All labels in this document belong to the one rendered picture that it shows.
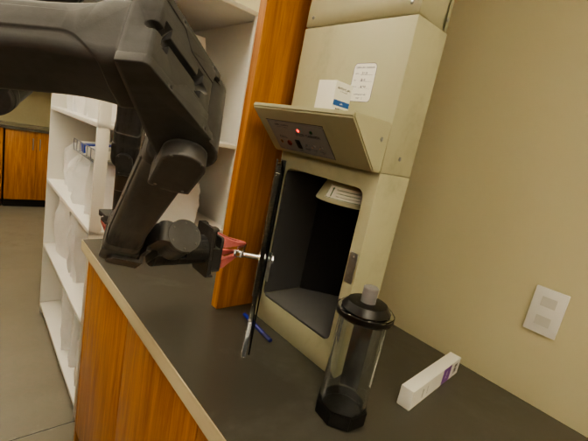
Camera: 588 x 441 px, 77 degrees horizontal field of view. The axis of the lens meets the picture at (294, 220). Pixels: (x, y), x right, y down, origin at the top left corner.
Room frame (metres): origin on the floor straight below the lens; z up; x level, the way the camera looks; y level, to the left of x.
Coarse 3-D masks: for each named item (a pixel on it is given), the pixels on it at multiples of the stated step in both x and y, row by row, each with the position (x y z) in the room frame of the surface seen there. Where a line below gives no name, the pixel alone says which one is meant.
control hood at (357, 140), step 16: (256, 112) 0.92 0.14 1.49; (272, 112) 0.86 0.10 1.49; (288, 112) 0.82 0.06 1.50; (304, 112) 0.78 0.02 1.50; (320, 112) 0.74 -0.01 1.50; (336, 112) 0.71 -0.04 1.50; (352, 112) 0.69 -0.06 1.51; (336, 128) 0.73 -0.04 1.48; (352, 128) 0.70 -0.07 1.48; (368, 128) 0.71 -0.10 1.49; (384, 128) 0.74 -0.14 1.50; (336, 144) 0.77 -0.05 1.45; (352, 144) 0.73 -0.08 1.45; (368, 144) 0.72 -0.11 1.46; (384, 144) 0.75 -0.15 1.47; (336, 160) 0.80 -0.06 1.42; (352, 160) 0.76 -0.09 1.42; (368, 160) 0.73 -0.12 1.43
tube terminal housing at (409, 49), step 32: (320, 32) 0.95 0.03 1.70; (352, 32) 0.87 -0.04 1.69; (384, 32) 0.81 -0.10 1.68; (416, 32) 0.76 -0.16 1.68; (320, 64) 0.93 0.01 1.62; (352, 64) 0.86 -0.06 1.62; (384, 64) 0.79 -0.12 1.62; (416, 64) 0.78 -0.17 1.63; (384, 96) 0.78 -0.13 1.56; (416, 96) 0.80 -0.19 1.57; (416, 128) 0.82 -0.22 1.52; (288, 160) 0.97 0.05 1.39; (320, 160) 0.88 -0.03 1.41; (384, 160) 0.76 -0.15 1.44; (384, 192) 0.78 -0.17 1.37; (384, 224) 0.80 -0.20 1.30; (384, 256) 0.82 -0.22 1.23; (352, 288) 0.76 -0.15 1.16; (288, 320) 0.88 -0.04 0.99; (320, 352) 0.79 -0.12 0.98
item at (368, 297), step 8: (368, 288) 0.64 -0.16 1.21; (376, 288) 0.64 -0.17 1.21; (352, 296) 0.66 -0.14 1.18; (360, 296) 0.67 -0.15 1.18; (368, 296) 0.63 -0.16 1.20; (376, 296) 0.64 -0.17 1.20; (344, 304) 0.63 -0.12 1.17; (352, 304) 0.62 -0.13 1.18; (360, 304) 0.62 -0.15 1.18; (368, 304) 0.63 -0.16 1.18; (376, 304) 0.64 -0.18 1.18; (384, 304) 0.65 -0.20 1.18; (352, 312) 0.61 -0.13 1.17; (360, 312) 0.61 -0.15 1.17; (368, 312) 0.61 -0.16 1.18; (376, 312) 0.61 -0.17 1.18; (384, 312) 0.62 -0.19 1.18; (376, 320) 0.60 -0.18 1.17
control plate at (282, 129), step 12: (276, 120) 0.87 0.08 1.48; (276, 132) 0.91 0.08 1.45; (288, 132) 0.87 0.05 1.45; (300, 132) 0.83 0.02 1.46; (312, 132) 0.80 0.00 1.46; (324, 132) 0.77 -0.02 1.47; (288, 144) 0.91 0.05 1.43; (312, 144) 0.83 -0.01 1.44; (324, 144) 0.80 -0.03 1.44; (324, 156) 0.83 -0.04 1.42
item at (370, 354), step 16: (368, 320) 0.60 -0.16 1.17; (384, 320) 0.61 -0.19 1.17; (336, 336) 0.63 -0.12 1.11; (352, 336) 0.60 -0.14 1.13; (368, 336) 0.60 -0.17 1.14; (384, 336) 0.62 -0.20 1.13; (336, 352) 0.62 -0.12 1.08; (352, 352) 0.60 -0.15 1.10; (368, 352) 0.60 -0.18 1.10; (336, 368) 0.61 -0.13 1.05; (352, 368) 0.60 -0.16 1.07; (368, 368) 0.60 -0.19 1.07; (336, 384) 0.61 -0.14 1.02; (352, 384) 0.60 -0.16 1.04; (368, 384) 0.61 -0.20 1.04; (336, 400) 0.60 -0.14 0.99; (352, 400) 0.60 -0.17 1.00
